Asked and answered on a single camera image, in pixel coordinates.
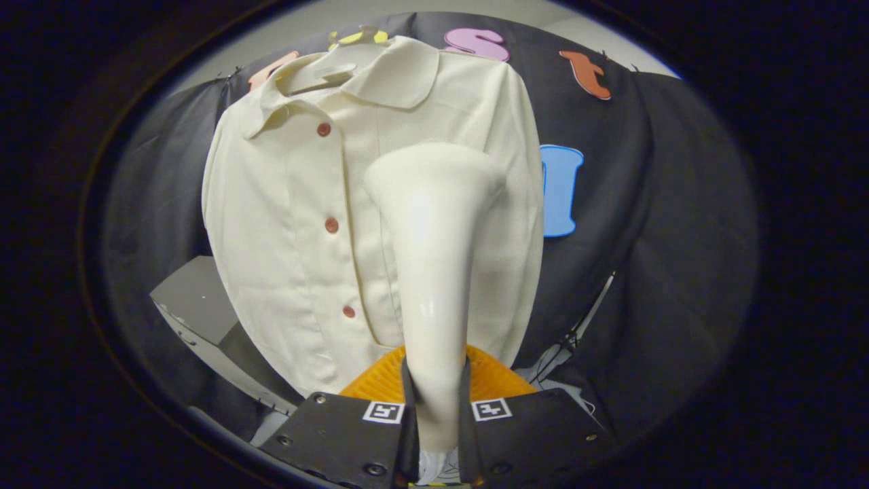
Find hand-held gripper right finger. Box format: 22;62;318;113
458;345;615;487

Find grey cabinet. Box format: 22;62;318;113
149;255;303;416

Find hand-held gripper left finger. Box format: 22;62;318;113
260;346;420;489

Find grey metal stand pole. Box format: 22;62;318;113
530;272;617;384

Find cream button shirt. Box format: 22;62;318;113
202;35;545;398

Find white garment steamer head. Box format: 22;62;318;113
363;143;506;454

